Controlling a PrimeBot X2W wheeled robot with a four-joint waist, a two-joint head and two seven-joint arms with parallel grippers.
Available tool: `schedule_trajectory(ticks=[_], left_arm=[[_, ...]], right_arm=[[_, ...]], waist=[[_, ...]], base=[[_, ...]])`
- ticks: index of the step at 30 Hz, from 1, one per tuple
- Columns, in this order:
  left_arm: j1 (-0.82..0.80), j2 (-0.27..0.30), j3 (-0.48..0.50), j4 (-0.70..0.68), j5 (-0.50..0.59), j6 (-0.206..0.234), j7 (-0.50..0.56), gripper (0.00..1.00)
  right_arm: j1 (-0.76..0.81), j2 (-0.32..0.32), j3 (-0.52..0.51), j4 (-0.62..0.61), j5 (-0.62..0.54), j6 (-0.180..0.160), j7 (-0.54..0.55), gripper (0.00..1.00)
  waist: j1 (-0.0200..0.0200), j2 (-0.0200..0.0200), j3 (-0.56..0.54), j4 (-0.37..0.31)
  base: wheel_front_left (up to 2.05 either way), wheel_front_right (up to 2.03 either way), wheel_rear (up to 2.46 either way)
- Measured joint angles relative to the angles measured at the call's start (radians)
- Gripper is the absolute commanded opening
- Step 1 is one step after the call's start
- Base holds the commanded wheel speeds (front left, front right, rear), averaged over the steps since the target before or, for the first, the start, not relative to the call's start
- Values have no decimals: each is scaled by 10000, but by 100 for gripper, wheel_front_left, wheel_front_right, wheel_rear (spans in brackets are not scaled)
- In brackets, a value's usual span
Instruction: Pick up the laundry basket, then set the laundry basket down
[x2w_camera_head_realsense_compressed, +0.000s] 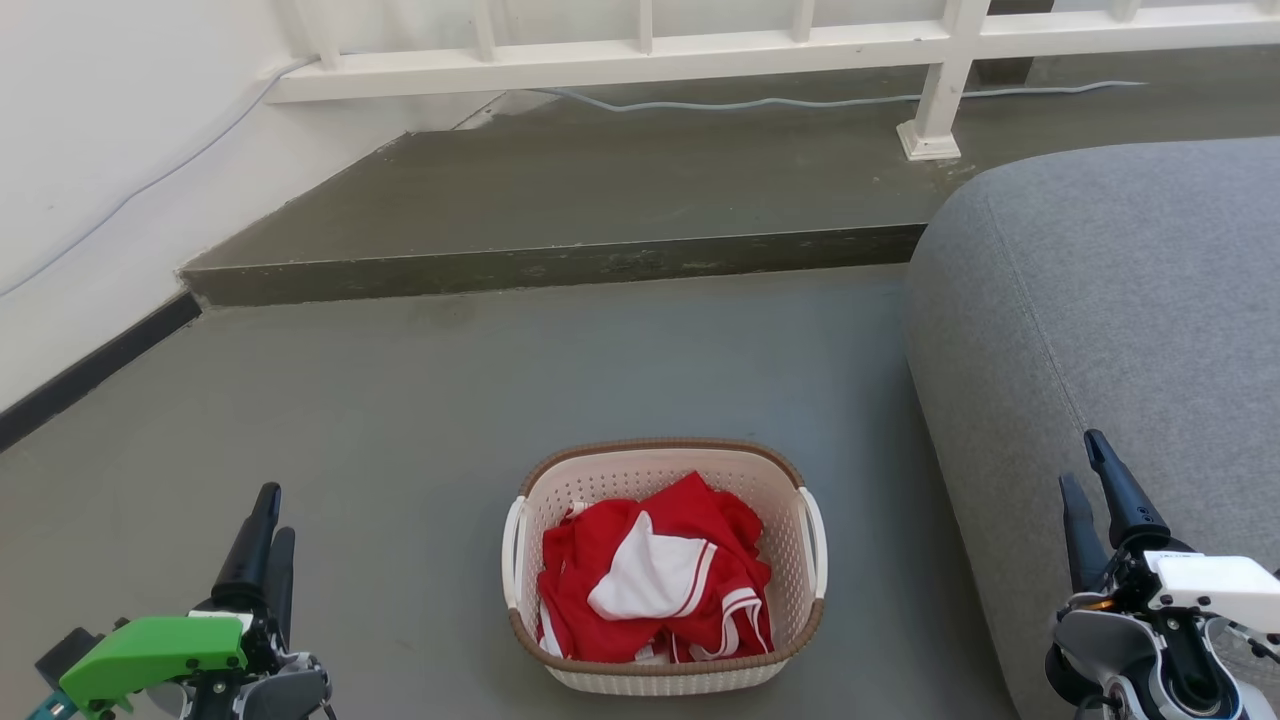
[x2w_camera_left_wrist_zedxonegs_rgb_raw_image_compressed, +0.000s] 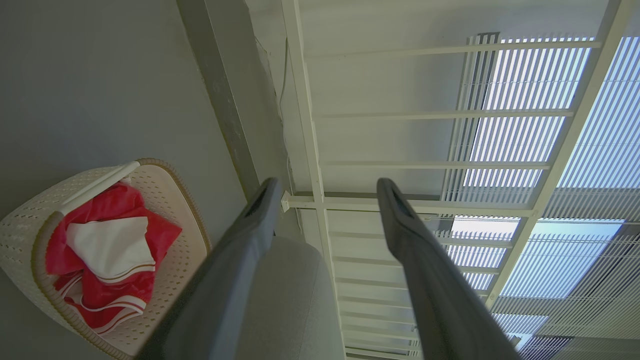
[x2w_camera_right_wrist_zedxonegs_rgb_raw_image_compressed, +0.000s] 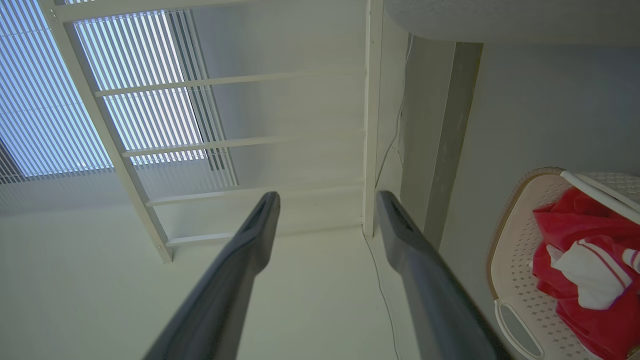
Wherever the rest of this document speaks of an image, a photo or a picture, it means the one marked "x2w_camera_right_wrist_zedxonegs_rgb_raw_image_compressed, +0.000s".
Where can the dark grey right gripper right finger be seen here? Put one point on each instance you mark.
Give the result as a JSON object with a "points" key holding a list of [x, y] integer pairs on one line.
{"points": [[430, 290]]}

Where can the cream perforated laundry basket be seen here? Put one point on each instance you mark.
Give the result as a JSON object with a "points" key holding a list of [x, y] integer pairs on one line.
{"points": [[520, 280]]}

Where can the red and white garment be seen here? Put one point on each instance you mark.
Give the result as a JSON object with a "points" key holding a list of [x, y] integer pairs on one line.
{"points": [[575, 225]]}

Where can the white wooden railing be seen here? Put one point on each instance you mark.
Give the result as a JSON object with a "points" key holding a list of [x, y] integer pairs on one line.
{"points": [[112, 135]]}

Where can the white window blinds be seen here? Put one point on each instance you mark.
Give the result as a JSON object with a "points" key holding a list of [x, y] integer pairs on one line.
{"points": [[30, 100]]}

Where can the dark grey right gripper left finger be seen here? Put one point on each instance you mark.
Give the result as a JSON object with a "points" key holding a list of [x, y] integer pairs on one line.
{"points": [[225, 280]]}

